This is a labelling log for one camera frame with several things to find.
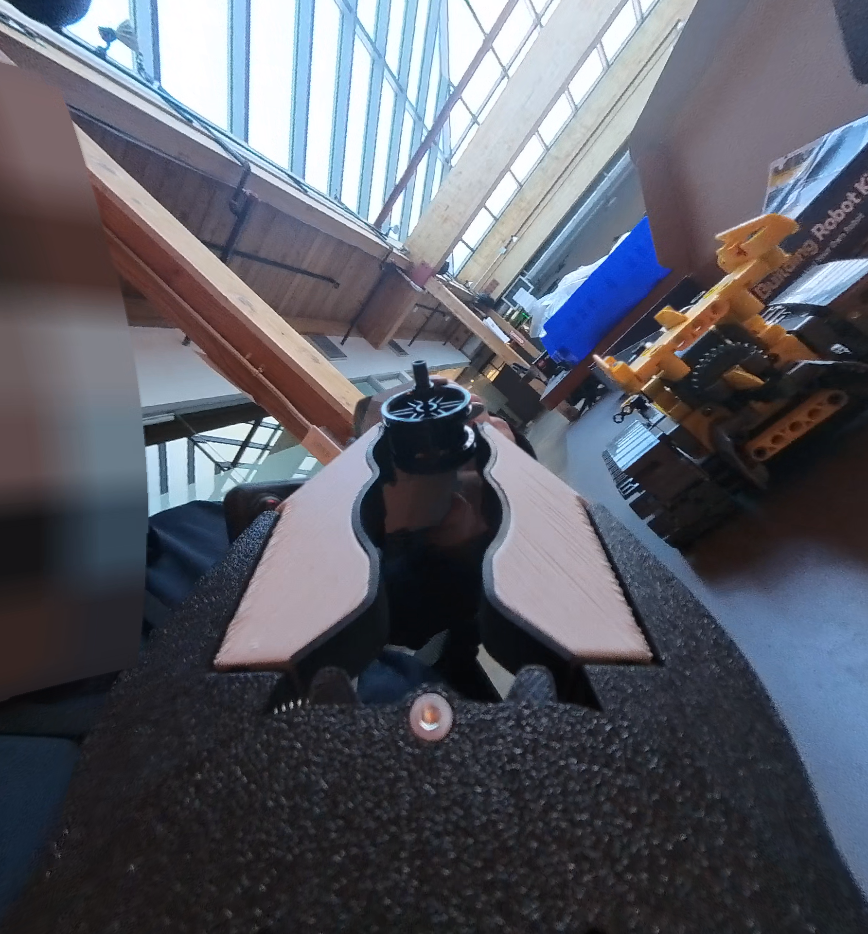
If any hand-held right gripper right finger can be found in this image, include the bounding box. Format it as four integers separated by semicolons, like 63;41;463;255
478;423;655;666

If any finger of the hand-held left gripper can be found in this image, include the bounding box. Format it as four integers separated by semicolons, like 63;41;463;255
384;467;453;530

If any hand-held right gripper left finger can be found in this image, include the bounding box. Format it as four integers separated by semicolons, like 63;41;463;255
213;423;390;672

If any black toy wheel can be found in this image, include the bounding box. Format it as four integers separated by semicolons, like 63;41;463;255
380;387;478;468

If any yellow grey toy robot model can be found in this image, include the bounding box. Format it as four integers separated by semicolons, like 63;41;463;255
593;214;868;552

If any person's left hand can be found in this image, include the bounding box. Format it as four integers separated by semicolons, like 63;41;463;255
434;492;499;552

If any brown wooden ceiling beam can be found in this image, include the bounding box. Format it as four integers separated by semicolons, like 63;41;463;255
72;124;365;464

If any pale wooden roof beam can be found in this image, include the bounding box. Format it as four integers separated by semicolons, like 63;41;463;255
405;0;697;274

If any large skylight window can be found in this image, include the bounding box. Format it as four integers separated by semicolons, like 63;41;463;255
62;0;661;282

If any brown cardboard divider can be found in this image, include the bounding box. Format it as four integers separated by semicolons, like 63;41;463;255
627;0;868;293

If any dark toy kit carton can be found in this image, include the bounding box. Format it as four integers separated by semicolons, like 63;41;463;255
758;106;868;304

